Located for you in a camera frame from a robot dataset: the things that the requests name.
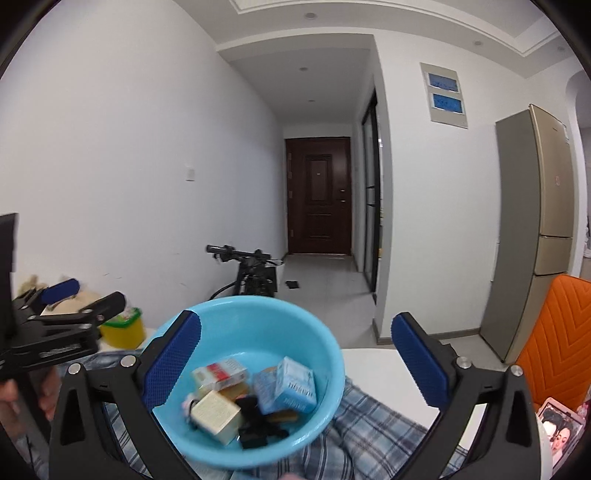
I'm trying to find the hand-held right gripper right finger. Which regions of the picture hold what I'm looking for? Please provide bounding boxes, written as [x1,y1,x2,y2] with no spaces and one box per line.
[390,312,541,480]

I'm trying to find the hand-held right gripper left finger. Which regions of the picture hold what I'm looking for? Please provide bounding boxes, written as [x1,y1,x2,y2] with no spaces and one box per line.
[48,310,204,480]

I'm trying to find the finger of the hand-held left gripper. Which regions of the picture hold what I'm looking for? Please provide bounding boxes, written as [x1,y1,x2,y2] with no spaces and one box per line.
[14,277,81,315]
[34,292,127,330]

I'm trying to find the pink white plush toy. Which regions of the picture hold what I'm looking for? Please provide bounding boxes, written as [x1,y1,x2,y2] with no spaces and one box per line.
[182,392,201,425]

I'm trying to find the white box red label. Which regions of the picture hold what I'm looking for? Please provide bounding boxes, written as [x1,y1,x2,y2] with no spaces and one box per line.
[191,357,250,393]

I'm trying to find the gold square box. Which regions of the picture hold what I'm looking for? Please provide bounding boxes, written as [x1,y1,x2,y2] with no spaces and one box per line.
[190,390,244,446]

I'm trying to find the light blue plastic basin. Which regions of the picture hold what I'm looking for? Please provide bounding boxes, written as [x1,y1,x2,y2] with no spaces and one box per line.
[147,295,347,472]

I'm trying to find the small light blue packet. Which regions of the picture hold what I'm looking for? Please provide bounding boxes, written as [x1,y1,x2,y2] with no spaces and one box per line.
[274,355,318,411]

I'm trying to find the yellow plastic container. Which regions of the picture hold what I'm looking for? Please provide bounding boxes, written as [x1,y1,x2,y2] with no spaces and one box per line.
[99,307,146,349]

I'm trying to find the person's left hand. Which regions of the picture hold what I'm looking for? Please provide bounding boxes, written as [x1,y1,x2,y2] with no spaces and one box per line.
[0,367,63,437]

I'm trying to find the beige cardboard pile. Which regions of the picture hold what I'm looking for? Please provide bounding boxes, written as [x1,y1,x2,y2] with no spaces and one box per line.
[18,274,100,319]

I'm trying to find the tan small box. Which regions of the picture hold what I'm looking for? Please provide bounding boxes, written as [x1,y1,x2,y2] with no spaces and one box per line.
[217,382,252,402]

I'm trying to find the blue plaid cloth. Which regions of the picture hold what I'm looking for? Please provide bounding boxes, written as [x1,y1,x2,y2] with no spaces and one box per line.
[28,351,472,480]

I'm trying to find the black small item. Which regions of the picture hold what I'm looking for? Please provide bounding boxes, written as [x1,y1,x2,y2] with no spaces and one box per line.
[235,396,289,449]

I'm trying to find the orange chair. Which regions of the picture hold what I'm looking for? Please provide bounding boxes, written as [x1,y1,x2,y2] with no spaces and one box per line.
[515,274,591,416]

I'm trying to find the beige tall refrigerator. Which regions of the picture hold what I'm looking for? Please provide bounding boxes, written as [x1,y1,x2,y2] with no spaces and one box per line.
[480,104,580,365]

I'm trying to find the black framed glass sliding door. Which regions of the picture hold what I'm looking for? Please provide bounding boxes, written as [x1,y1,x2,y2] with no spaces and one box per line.
[361,88,384,292]

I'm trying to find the dark brown wooden door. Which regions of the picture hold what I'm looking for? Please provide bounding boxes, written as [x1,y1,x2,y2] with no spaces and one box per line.
[285,137,352,256]

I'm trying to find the grey wall panel blue windows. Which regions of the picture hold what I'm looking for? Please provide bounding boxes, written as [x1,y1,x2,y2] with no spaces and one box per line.
[420,62,469,129]

